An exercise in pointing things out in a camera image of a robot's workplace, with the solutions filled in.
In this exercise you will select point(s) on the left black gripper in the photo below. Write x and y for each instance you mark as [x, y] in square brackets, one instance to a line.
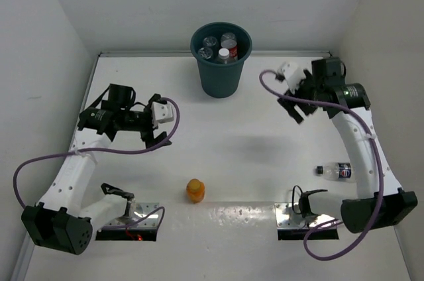
[147, 136]

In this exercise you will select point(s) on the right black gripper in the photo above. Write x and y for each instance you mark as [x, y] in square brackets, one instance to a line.
[290, 107]

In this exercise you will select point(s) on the small dark pepsi bottle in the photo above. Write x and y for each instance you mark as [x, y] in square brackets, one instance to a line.
[335, 171]

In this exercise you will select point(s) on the orange juice bottle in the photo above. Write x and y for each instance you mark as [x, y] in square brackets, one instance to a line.
[195, 190]

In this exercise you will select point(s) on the blue label clear bottle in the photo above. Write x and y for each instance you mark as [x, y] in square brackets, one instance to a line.
[205, 53]

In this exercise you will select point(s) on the large square clear bottle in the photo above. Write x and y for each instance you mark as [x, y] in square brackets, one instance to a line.
[224, 56]

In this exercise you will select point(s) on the clear unlabelled plastic bottle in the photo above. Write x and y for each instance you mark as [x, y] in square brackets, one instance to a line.
[210, 42]

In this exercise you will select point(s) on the red label clear bottle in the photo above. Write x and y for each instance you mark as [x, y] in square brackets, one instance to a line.
[229, 41]

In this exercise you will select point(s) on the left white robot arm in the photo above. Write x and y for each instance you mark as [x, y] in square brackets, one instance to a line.
[58, 220]

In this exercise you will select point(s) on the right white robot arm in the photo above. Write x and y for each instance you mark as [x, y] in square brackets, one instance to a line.
[351, 115]

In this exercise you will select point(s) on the dark teal plastic bin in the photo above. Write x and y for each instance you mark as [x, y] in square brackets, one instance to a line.
[220, 80]

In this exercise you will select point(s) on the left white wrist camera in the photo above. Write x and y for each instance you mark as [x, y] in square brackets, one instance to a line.
[161, 113]

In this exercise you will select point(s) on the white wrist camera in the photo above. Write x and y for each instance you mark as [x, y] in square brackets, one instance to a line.
[293, 74]
[161, 113]

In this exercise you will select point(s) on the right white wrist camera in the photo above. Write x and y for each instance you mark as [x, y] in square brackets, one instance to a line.
[293, 74]

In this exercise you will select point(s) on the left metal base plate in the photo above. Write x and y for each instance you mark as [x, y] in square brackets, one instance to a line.
[142, 214]

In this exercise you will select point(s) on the metal base plate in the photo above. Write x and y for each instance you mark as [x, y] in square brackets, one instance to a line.
[142, 214]
[287, 219]

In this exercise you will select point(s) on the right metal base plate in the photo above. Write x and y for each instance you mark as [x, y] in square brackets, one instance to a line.
[287, 219]

